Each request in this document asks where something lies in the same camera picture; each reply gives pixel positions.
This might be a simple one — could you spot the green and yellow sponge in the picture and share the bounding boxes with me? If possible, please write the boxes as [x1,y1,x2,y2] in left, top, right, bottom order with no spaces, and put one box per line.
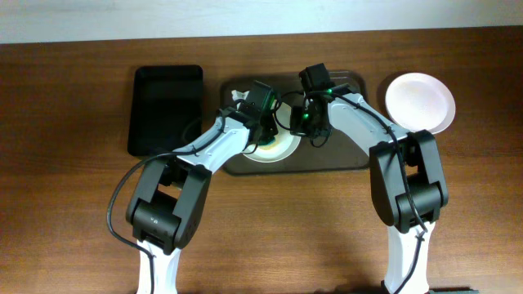
[259,136,277,146]

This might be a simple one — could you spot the white cream plate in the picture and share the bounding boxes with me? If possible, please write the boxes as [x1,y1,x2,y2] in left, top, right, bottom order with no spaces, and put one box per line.
[244,125,301,163]

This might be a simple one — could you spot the pink plate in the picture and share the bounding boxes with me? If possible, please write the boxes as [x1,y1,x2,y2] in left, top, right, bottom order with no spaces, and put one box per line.
[385,73,456,134]

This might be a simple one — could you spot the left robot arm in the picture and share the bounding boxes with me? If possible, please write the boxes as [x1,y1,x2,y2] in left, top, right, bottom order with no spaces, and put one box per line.
[125,81,279,293]

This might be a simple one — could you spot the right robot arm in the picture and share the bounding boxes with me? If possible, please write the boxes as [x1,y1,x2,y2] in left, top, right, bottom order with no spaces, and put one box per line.
[290,64,449,293]

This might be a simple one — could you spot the dark brown serving tray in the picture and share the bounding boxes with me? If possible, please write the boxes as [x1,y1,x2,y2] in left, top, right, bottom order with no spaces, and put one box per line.
[221,73,369,176]

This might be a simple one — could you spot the black rectangular sponge tray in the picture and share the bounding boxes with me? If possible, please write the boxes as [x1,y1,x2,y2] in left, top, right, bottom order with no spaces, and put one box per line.
[127,65,203,157]

